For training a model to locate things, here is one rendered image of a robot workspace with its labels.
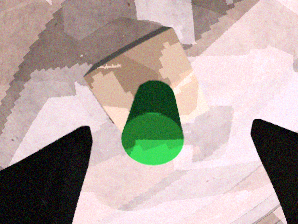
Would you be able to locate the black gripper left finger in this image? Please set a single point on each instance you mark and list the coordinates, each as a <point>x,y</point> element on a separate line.
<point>44,187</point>

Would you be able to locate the tan block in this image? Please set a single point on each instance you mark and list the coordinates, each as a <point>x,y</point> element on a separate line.
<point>157,56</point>

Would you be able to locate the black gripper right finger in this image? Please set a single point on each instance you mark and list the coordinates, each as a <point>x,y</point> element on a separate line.
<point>277,149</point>

